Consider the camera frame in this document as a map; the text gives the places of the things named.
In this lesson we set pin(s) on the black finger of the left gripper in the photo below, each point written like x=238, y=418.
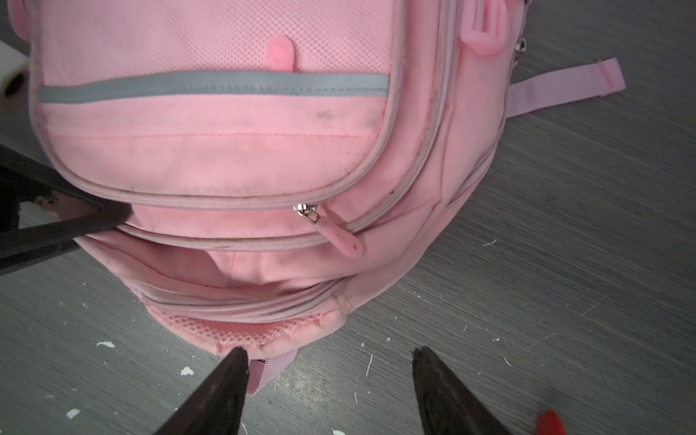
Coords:
x=24, y=180

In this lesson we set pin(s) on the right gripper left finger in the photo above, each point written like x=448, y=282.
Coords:
x=217, y=405

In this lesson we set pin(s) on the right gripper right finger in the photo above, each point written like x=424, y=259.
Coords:
x=445, y=404

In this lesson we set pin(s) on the pink school backpack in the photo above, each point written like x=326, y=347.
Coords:
x=285, y=162

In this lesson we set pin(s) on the red pen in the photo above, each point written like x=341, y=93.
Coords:
x=549, y=423

